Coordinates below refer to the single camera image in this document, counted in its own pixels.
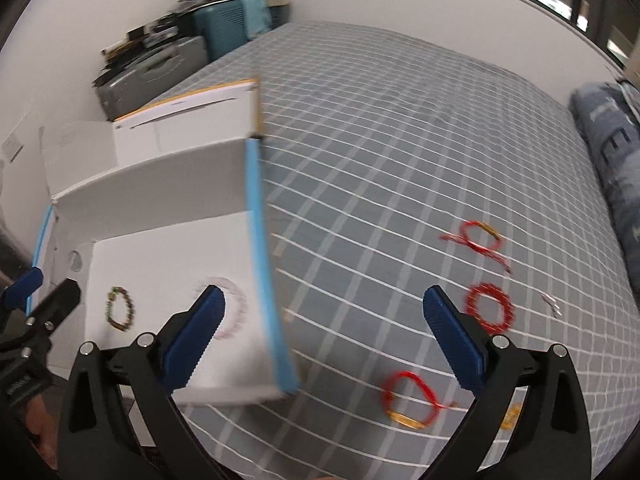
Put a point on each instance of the white wall socket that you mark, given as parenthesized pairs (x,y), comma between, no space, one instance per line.
(11,148)

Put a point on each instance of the light blue cloth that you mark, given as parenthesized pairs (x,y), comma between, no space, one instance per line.
(257,12)

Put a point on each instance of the person's left hand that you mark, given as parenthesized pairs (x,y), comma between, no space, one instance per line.
(42,435)

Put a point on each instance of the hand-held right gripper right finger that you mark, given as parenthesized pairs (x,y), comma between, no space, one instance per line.
(457,340)

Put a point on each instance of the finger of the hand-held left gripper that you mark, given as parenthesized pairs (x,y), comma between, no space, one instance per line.
(22,287)
(57,302)

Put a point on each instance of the white cardboard box blue trim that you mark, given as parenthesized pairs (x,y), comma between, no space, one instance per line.
(165,240)

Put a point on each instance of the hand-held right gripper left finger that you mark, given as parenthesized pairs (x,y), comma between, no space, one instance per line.
(197,340)

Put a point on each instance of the blue patterned pillow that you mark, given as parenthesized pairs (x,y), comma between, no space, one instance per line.
(610,150)

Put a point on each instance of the teal suitcase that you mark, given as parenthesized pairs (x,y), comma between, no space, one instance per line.
(225,25)

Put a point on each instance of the grey suitcase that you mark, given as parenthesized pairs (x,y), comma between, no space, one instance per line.
(150,75)

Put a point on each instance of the grey checked bed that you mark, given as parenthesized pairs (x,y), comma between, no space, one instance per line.
(400,160)

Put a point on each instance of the pile of dark boxes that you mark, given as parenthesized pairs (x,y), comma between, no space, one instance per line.
(140,40)

